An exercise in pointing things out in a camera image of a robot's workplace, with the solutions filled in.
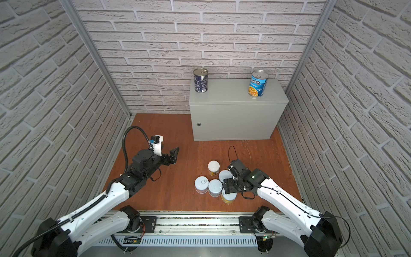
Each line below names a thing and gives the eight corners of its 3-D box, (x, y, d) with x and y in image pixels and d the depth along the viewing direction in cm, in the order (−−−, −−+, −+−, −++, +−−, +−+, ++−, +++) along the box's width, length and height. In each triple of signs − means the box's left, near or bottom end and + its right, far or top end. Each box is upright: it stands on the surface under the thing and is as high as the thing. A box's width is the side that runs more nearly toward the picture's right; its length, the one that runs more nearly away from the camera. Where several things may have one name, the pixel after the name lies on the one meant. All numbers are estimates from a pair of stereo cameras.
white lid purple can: (194, 194, 84) (193, 190, 80) (195, 179, 89) (194, 175, 85) (208, 194, 85) (208, 190, 80) (209, 179, 90) (209, 175, 85)
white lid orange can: (207, 176, 91) (207, 171, 85) (208, 166, 95) (207, 160, 90) (219, 176, 91) (220, 171, 85) (219, 166, 96) (220, 160, 90)
